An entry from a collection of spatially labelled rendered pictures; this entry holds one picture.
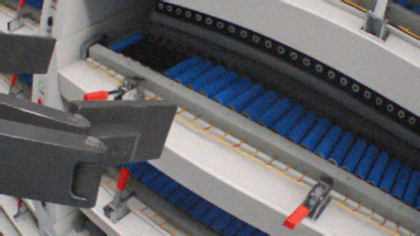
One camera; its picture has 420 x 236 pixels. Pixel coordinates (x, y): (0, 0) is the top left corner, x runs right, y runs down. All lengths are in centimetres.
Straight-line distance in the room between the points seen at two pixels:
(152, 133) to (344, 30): 20
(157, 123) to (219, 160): 25
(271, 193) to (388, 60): 19
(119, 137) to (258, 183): 28
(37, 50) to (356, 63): 26
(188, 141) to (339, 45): 22
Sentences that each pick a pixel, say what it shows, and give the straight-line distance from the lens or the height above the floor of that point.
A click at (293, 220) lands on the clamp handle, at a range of 34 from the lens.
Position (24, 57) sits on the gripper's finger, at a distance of 28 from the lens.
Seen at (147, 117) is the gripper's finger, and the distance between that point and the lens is 19.
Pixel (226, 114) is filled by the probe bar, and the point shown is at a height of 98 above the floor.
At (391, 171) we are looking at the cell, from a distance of 46.
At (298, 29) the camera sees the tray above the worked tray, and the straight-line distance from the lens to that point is 36.
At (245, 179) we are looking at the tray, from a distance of 43.
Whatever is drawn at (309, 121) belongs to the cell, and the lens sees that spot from 49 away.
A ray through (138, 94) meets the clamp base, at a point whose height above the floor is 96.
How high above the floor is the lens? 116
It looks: 24 degrees down
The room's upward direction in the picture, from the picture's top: 15 degrees clockwise
